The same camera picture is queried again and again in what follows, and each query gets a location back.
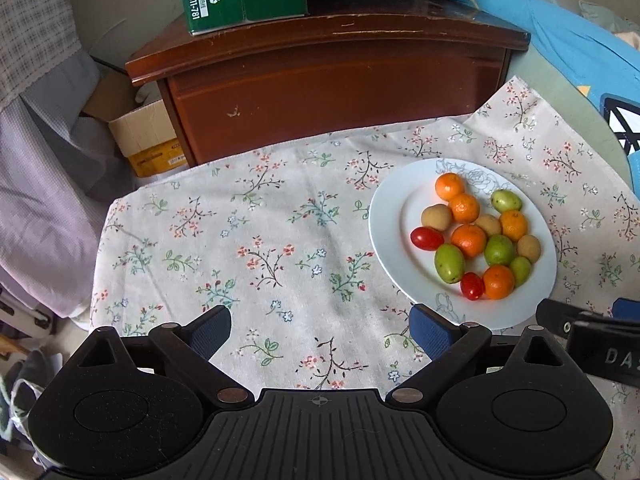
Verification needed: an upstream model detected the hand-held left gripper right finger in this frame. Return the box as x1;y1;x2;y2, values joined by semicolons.
384;303;583;406

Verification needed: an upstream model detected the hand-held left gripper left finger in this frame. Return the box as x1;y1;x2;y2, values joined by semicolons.
62;304;252;408

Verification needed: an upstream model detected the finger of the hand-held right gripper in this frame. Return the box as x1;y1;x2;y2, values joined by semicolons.
611;298;640;322
536;298;583;348

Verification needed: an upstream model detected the white plate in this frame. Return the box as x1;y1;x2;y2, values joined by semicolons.
368;158;558;331

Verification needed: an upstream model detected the floral tablecloth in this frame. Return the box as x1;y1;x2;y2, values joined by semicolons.
90;76;640;480

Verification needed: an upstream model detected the grey shoe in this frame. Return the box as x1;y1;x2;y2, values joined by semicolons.
0;347;63;443

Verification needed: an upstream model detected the pale green cushion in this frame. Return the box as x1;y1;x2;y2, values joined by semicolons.
500;45;633;181

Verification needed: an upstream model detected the cardboard box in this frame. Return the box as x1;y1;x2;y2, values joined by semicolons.
80;67;193;178

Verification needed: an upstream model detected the lilac cloth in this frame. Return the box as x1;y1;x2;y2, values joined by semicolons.
0;52;136;331

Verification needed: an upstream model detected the brown wooden nightstand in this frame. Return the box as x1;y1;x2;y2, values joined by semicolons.
125;0;531;167

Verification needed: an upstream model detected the blue printed cushion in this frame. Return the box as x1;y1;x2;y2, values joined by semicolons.
442;0;640;196

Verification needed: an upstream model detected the grey-green blanket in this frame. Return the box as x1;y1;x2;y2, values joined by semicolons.
579;0;640;36

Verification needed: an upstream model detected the white checked cloth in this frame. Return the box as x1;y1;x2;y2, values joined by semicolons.
0;0;83;111

